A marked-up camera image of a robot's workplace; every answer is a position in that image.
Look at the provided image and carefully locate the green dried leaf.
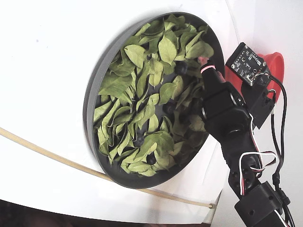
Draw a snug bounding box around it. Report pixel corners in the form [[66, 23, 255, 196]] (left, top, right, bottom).
[[165, 13, 186, 26], [158, 30, 178, 66], [171, 75, 185, 100], [169, 141, 185, 156], [138, 169, 157, 177], [139, 131, 175, 157], [93, 100, 113, 123], [188, 114, 206, 132], [153, 151, 176, 171], [147, 58, 164, 87], [148, 113, 160, 133], [123, 44, 146, 70], [134, 23, 152, 36], [184, 40, 215, 60], [98, 75, 134, 100], [158, 82, 178, 106]]

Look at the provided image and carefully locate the black camera cable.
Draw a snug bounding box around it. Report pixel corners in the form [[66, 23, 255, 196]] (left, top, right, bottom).
[[257, 72, 288, 173]]

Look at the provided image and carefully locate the red plastic bowl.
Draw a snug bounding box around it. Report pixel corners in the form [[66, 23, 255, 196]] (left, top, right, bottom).
[[223, 52, 285, 105]]

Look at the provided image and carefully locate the camera circuit board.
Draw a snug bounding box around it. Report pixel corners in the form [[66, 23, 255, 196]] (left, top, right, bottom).
[[224, 42, 271, 86]]

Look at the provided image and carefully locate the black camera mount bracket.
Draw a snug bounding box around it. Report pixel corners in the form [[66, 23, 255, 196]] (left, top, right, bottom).
[[241, 81, 277, 130]]

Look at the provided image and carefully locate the thin tan cord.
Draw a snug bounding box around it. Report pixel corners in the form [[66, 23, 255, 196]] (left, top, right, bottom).
[[0, 127, 215, 210]]

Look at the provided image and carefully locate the white red servo wire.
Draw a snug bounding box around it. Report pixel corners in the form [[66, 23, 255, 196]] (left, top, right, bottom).
[[238, 88, 278, 197]]

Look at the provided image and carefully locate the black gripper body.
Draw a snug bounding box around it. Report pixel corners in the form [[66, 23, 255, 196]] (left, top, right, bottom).
[[200, 81, 247, 119]]

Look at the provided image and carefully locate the black cable with connector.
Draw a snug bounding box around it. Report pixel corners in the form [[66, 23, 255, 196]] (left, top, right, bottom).
[[270, 113, 298, 227]]

